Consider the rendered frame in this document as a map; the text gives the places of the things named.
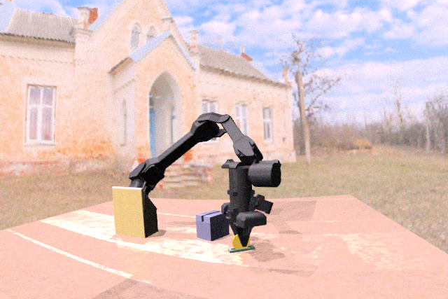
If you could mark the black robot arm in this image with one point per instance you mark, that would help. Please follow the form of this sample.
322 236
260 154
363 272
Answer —
252 170

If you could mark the gold coin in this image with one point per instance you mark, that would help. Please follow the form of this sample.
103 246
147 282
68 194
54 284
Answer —
237 244

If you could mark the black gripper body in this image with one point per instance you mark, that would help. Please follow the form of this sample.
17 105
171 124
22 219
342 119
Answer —
238 207

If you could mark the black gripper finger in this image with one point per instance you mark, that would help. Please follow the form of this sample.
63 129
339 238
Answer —
231 221
243 234

